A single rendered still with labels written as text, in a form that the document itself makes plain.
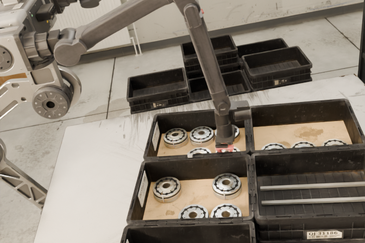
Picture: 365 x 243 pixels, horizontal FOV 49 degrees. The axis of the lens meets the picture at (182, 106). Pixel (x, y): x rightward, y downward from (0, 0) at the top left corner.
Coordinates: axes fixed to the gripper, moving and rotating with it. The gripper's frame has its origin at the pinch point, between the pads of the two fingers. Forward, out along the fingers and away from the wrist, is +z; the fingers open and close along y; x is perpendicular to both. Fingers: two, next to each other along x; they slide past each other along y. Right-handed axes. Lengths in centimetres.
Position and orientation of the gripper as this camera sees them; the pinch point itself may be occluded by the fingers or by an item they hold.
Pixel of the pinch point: (227, 153)
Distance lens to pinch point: 156.0
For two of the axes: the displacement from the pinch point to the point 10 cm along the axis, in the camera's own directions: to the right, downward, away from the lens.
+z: 1.5, 8.5, 5.1
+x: -9.7, 0.3, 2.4
